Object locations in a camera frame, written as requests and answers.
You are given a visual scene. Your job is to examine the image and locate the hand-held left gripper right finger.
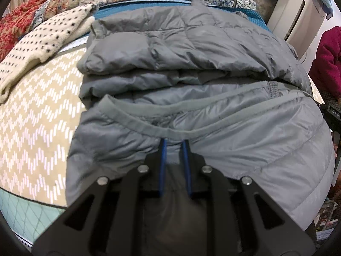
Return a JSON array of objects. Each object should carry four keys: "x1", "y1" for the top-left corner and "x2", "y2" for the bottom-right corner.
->
[{"x1": 182, "y1": 141, "x2": 316, "y2": 256}]

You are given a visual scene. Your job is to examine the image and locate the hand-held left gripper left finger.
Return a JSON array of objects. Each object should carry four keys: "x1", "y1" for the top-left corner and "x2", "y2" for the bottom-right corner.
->
[{"x1": 33, "y1": 138, "x2": 167, "y2": 256}]

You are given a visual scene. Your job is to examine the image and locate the grey puffer jacket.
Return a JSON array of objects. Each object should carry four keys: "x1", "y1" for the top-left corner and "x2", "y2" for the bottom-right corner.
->
[{"x1": 65, "y1": 0, "x2": 337, "y2": 256}]

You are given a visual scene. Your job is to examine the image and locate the person's right forearm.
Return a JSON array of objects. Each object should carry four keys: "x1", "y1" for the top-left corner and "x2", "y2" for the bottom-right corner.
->
[{"x1": 309, "y1": 27, "x2": 341, "y2": 98}]

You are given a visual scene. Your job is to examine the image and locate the printed paper pile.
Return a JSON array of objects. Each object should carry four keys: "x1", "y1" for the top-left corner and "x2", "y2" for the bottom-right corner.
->
[{"x1": 314, "y1": 199, "x2": 339, "y2": 244}]

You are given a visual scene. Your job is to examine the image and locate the white appliance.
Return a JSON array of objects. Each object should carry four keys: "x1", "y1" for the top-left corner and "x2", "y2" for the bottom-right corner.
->
[{"x1": 266, "y1": 0, "x2": 331, "y2": 62}]

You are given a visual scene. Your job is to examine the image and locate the chevron patterned mattress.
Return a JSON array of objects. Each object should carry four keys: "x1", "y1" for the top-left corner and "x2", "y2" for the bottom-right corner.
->
[{"x1": 0, "y1": 0, "x2": 269, "y2": 246}]

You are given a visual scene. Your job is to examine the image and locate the cream dotted fleece garment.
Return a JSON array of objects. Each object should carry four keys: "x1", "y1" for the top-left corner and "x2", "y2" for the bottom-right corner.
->
[{"x1": 0, "y1": 4, "x2": 100, "y2": 104}]

